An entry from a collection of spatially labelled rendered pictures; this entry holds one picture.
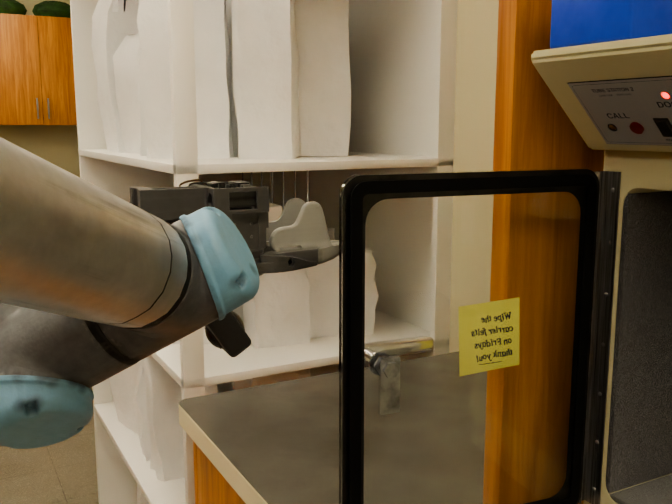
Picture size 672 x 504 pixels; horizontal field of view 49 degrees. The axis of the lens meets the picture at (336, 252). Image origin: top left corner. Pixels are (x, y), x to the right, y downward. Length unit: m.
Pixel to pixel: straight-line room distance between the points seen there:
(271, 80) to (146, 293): 1.27
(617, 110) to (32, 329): 0.56
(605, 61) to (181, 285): 0.45
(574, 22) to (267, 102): 1.03
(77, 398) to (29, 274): 0.20
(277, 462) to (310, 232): 0.53
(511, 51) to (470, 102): 0.89
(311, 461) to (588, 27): 0.72
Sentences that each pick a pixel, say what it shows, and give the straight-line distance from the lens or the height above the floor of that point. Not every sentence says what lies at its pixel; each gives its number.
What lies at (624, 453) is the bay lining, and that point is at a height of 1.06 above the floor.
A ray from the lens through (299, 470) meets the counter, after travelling 1.13.
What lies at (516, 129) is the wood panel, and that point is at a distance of 0.86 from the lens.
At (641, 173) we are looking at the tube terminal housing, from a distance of 0.85.
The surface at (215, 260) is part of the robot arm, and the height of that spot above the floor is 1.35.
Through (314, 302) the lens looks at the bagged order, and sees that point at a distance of 1.81.
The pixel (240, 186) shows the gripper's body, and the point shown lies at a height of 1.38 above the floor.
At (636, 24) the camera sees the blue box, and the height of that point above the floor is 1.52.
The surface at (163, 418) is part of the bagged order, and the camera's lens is 2.04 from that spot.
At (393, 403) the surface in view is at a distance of 0.75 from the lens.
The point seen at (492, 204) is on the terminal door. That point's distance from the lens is 0.78.
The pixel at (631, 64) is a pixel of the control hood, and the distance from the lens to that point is 0.73.
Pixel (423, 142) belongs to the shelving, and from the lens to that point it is 1.88.
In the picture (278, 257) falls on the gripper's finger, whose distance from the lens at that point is 0.67.
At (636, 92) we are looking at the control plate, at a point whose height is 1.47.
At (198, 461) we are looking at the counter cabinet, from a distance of 1.44.
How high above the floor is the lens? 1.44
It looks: 10 degrees down
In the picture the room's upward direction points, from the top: straight up
